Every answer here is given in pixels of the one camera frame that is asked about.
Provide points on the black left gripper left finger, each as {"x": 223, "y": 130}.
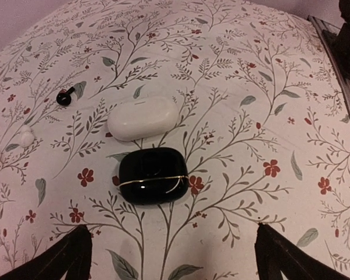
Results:
{"x": 69, "y": 258}

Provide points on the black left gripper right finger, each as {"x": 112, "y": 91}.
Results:
{"x": 277, "y": 257}

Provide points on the black earbuds charging case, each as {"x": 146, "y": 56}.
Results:
{"x": 153, "y": 176}

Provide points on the black wireless earbud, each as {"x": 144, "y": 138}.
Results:
{"x": 64, "y": 98}

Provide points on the white earbuds charging case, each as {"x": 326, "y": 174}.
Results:
{"x": 143, "y": 118}

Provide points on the floral patterned table mat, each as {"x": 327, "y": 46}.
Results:
{"x": 263, "y": 128}

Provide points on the right aluminium table rail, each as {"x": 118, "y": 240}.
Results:
{"x": 327, "y": 33}

